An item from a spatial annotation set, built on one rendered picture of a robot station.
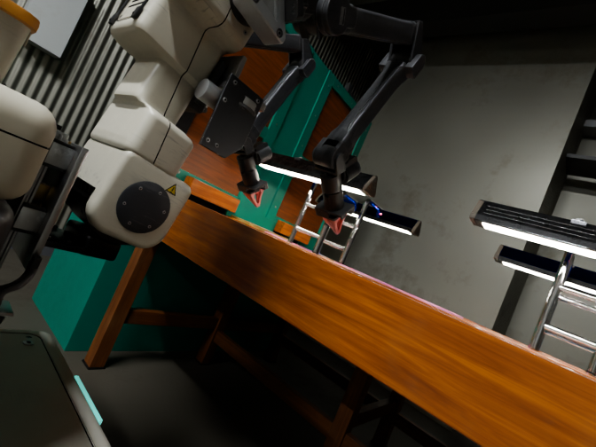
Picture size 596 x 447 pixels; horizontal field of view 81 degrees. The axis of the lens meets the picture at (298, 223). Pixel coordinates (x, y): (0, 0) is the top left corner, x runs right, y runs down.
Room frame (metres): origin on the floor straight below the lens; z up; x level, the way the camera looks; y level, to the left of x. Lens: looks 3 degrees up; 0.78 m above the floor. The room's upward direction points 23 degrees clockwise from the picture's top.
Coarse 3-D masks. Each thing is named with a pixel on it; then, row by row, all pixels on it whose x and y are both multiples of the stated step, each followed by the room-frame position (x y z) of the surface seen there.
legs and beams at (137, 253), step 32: (128, 288) 1.43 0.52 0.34; (128, 320) 1.49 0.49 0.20; (160, 320) 1.60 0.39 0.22; (192, 320) 1.74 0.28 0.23; (224, 320) 1.89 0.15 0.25; (256, 320) 2.15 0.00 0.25; (96, 352) 1.42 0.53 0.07; (288, 384) 1.58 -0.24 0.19; (352, 384) 1.37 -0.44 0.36; (320, 416) 1.43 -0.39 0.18; (352, 416) 1.35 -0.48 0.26; (384, 416) 1.82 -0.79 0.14
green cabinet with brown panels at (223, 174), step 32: (288, 32) 1.72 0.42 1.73; (256, 64) 1.66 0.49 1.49; (320, 64) 1.96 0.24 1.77; (288, 96) 1.86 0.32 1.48; (320, 96) 2.03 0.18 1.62; (192, 128) 1.53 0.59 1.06; (288, 128) 1.94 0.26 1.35; (320, 128) 2.14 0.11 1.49; (192, 160) 1.59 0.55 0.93; (224, 160) 1.71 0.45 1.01; (288, 192) 2.12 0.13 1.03; (320, 192) 2.34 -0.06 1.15; (320, 224) 2.46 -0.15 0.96
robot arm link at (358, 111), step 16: (384, 64) 0.98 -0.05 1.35; (400, 64) 0.94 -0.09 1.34; (416, 64) 0.94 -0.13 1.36; (384, 80) 0.94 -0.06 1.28; (400, 80) 0.96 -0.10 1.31; (368, 96) 0.93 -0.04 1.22; (384, 96) 0.94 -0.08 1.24; (352, 112) 0.92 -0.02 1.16; (368, 112) 0.92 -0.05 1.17; (336, 128) 0.92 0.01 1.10; (352, 128) 0.90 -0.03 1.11; (320, 144) 0.91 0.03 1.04; (336, 144) 0.90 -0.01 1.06; (352, 144) 0.91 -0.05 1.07; (320, 160) 0.90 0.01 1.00
